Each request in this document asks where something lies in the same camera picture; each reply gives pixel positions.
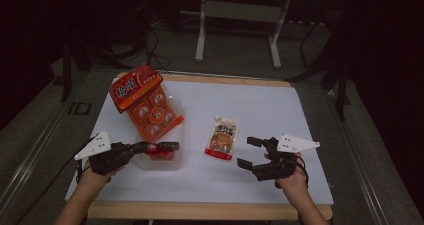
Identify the black floor bracket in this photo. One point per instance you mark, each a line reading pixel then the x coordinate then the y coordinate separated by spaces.
pixel 70 108

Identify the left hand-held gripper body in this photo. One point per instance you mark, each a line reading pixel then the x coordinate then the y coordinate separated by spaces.
pixel 103 158

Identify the white table mat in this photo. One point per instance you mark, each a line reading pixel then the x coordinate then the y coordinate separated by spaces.
pixel 233 98

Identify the beige sauce pouch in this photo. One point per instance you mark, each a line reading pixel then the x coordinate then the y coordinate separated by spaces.
pixel 221 138

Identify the wooden table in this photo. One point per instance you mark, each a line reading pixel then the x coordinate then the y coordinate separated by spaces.
pixel 200 211

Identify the clear plastic container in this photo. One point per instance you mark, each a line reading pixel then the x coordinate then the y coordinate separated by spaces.
pixel 166 163

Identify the aluminium rail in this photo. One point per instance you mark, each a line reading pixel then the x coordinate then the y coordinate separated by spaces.
pixel 30 158
pixel 360 171

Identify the large orange food packet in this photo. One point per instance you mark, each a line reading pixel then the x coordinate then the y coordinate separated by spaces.
pixel 146 108

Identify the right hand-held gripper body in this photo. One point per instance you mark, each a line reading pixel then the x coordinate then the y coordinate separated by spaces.
pixel 276 166

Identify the person's right hand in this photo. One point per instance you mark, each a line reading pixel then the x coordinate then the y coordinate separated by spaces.
pixel 295 185

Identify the person's left hand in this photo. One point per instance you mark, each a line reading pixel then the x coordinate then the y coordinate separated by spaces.
pixel 95 181

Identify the black metal stand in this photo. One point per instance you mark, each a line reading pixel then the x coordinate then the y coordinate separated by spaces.
pixel 341 85
pixel 66 78

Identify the white metal table frame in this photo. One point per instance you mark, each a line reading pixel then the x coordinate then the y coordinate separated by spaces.
pixel 243 11

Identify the red and black snack packet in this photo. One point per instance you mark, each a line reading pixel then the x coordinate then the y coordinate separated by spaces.
pixel 160 155

